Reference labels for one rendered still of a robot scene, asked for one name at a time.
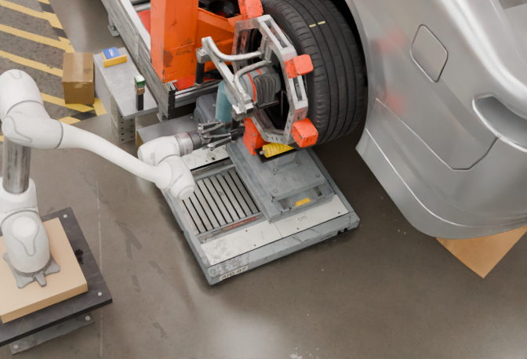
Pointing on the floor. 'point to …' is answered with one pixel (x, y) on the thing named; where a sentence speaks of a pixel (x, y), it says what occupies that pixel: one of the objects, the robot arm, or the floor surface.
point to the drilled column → (123, 129)
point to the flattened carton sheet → (483, 249)
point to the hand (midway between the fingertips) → (234, 128)
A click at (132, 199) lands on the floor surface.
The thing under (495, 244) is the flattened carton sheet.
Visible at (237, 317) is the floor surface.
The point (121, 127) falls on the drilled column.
